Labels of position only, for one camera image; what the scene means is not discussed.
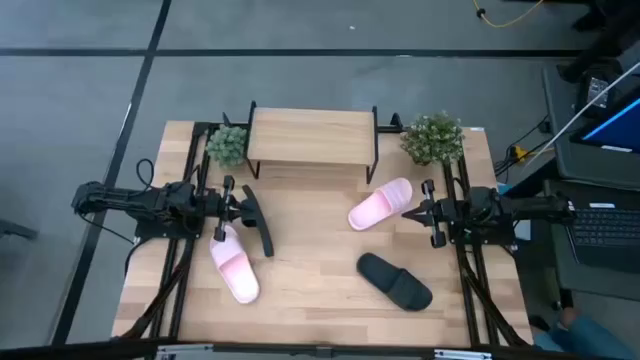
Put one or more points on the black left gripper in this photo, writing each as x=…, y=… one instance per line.
x=225, y=210

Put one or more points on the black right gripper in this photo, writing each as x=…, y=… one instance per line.
x=450, y=212

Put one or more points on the black slide sandal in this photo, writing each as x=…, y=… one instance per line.
x=395, y=282
x=265, y=235

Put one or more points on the pink slide sandal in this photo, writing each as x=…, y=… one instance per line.
x=235, y=270
x=380, y=202

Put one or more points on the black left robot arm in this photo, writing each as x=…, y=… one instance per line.
x=125, y=197

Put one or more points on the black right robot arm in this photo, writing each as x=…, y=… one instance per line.
x=530, y=207

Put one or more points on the small green potted plant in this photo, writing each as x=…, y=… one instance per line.
x=227, y=145

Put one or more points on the potted plant white flowers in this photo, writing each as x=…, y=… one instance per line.
x=432, y=139

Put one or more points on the yellow plug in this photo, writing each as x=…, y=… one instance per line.
x=521, y=152

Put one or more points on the grey desk top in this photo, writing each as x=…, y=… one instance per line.
x=570, y=165

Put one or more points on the black laptop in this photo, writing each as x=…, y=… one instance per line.
x=605, y=230

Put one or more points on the dark grey laptop cart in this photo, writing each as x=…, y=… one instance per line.
x=600, y=285

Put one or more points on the person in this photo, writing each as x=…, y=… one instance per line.
x=590, y=340

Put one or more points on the black adapter white label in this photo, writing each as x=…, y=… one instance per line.
x=597, y=92

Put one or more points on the monitor with blue screen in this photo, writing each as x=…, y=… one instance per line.
x=620, y=130

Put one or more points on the black floor bar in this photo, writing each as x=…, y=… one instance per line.
x=15, y=229

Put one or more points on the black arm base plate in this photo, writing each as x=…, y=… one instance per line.
x=492, y=239
x=165, y=232

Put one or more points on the wooden shelf black frame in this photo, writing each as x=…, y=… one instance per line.
x=310, y=135

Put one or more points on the black metal rig frame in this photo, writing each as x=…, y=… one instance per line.
x=280, y=350

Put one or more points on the silver aluminium bracket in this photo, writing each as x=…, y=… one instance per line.
x=462, y=355
x=185, y=351

